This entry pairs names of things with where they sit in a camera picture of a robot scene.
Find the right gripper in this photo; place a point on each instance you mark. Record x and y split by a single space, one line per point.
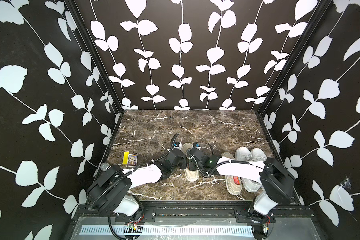
190 164

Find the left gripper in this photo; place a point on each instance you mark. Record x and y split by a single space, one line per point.
183 159

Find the beige sneaker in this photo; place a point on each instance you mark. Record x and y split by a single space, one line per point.
191 173
231 187

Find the red insole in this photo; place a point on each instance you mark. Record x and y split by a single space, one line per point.
236 180

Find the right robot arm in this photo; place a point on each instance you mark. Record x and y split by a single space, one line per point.
277 181

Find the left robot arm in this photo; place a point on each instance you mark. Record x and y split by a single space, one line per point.
109 193

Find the white sneaker inner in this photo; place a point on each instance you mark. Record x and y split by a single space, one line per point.
250 182

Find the white sneaker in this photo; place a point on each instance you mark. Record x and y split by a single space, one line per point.
258 155
250 182

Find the colourful card box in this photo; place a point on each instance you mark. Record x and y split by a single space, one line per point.
132 160

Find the yellow card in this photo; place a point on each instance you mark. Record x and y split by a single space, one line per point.
125 158

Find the white sneaker outer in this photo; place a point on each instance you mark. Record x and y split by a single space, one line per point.
258 155

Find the purple glitter tube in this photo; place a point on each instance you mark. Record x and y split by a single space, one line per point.
104 167

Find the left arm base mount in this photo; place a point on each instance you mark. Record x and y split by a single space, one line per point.
145 214

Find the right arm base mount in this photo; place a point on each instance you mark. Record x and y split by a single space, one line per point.
242 215

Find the white vented rail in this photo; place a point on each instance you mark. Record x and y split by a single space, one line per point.
150 230

